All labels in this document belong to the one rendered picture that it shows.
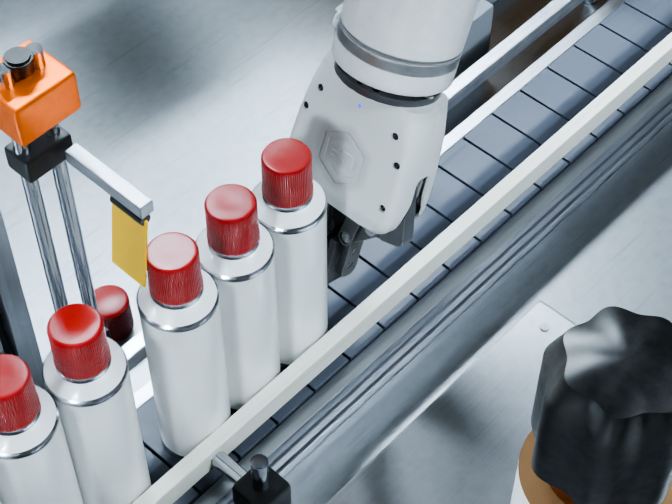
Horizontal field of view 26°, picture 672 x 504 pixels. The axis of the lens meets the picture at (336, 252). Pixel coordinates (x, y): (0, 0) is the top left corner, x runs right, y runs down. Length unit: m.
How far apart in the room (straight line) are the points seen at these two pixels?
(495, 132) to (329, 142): 0.27
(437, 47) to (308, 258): 0.17
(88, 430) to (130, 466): 0.06
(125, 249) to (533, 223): 0.41
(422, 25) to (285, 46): 0.47
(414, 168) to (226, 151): 0.35
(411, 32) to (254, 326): 0.22
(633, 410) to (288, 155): 0.32
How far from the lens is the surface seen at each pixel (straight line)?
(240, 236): 0.91
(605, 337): 0.74
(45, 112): 0.84
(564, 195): 1.21
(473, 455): 1.04
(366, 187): 0.98
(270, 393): 1.02
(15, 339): 1.06
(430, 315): 1.12
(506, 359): 1.09
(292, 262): 0.98
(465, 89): 1.16
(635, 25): 1.35
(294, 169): 0.92
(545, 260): 1.21
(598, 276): 1.21
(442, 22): 0.92
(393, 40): 0.92
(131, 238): 0.88
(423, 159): 0.97
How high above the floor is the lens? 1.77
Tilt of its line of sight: 51 degrees down
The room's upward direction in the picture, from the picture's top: straight up
